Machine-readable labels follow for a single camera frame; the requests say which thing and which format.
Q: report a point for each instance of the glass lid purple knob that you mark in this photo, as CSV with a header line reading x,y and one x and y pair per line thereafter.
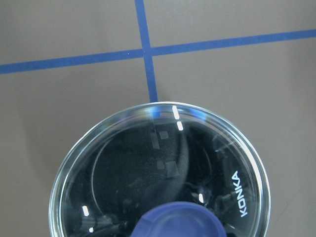
x,y
174,219

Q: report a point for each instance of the dark blue pot purple handle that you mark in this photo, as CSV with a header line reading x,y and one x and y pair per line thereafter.
x,y
148,165

